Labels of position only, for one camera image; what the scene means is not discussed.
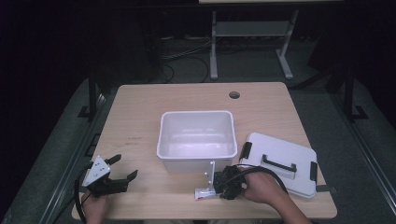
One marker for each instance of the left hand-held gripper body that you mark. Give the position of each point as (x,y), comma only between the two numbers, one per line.
(107,186)

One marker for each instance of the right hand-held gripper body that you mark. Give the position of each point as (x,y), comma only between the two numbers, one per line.
(232,180)

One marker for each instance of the white and red tube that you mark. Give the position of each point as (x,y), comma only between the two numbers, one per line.
(204,193)

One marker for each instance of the white plastic storage box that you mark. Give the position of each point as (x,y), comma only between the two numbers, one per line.
(196,140)

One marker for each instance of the person's left hand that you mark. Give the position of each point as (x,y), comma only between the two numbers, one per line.
(95,208)

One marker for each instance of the person's right hand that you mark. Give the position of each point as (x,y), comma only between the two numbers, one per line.
(261,186)

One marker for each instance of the black metal stand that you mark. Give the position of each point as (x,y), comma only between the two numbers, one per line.
(349,93)
(92,93)

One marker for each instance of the grey tape strip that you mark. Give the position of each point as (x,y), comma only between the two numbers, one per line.
(325,188)

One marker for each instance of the aluminium floor rail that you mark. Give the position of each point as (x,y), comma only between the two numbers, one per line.
(367,155)
(77,155)

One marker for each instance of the white metal table frame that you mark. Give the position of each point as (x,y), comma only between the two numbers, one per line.
(252,28)

